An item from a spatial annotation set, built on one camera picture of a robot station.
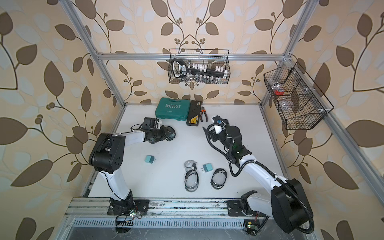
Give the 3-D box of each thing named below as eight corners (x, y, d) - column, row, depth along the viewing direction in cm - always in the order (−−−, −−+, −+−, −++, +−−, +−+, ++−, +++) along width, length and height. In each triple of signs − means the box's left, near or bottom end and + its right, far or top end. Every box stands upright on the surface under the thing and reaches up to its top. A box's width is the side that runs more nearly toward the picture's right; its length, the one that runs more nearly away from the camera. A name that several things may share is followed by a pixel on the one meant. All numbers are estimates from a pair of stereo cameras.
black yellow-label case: (185, 125, 110) (185, 122, 108) (191, 102, 126) (190, 99, 123) (197, 126, 110) (197, 124, 107) (201, 103, 125) (201, 100, 123)
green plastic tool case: (154, 118, 114) (153, 114, 110) (161, 100, 126) (160, 96, 123) (187, 121, 112) (187, 117, 108) (191, 103, 124) (191, 99, 120)
